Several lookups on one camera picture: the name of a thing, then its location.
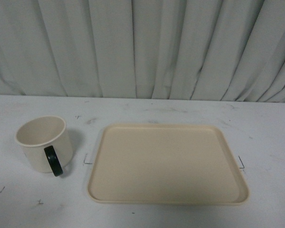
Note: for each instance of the beige rectangular plastic tray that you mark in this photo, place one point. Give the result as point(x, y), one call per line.
point(174, 164)

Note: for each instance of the white pleated curtain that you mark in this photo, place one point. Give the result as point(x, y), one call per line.
point(218, 50)

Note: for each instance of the white mug with black handle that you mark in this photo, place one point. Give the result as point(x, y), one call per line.
point(46, 144)

